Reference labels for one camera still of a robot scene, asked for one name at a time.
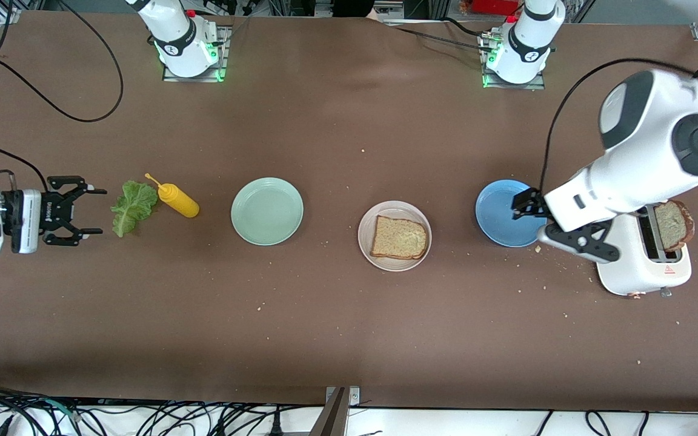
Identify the yellow mustard squeeze bottle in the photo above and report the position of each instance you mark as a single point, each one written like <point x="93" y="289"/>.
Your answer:
<point x="179" y="203"/>

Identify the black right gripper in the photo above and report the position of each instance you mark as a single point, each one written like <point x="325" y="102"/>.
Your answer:
<point x="49" y="211"/>

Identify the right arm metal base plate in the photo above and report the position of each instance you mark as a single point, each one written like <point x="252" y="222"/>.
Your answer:
<point x="226" y="60"/>

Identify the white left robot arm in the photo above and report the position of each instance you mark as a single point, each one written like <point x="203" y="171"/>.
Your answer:
<point x="646" y="151"/>

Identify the red box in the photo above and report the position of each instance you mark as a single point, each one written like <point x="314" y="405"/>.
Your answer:
<point x="494" y="6"/>

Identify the beige plate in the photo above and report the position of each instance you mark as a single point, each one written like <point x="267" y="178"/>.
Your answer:
<point x="394" y="209"/>

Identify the metal mount post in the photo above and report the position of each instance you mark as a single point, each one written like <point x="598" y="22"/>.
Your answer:
<point x="334" y="418"/>

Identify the green lettuce leaf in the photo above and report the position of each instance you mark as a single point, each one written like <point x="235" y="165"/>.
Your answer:
<point x="134" y="206"/>

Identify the white toaster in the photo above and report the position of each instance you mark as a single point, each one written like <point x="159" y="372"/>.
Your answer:
<point x="640" y="272"/>

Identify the aluminium frame rail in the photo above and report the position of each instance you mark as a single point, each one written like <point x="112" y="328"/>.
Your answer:
<point x="3" y="12"/>

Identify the mint green plate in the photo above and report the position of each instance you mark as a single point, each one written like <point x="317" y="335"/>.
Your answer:
<point x="267" y="212"/>

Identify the blue plate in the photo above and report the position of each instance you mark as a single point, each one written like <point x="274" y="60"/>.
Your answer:
<point x="494" y="212"/>

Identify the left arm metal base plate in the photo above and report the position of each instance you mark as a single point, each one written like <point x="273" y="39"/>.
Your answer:
<point x="512" y="86"/>

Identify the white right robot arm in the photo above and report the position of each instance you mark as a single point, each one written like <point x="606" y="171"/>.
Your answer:
<point x="179" y="42"/>

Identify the brown bread slice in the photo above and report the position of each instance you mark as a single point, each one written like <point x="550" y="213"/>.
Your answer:
<point x="397" y="237"/>
<point x="673" y="225"/>

